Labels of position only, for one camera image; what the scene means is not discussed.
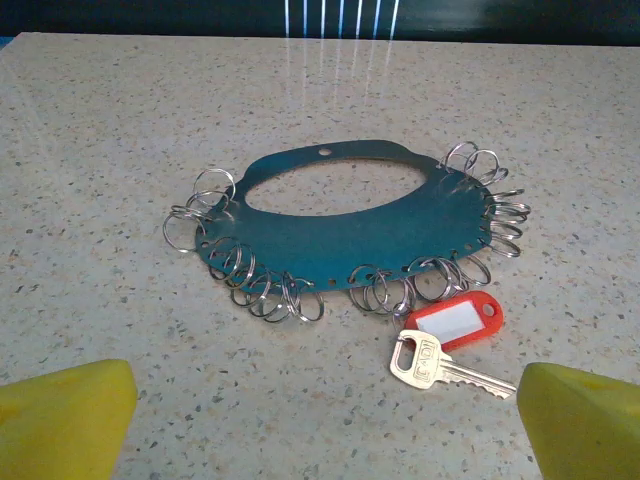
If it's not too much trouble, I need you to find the silver key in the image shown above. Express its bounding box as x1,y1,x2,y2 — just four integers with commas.
389,328,518,400

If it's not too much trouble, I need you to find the red plastic key tag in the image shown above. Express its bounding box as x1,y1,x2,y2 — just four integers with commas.
399,290,505,352

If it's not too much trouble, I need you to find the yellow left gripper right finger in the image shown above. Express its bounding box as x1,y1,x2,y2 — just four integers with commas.
516,362,640,480

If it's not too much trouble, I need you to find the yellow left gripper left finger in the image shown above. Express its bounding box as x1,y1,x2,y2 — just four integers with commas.
0,358,139,480

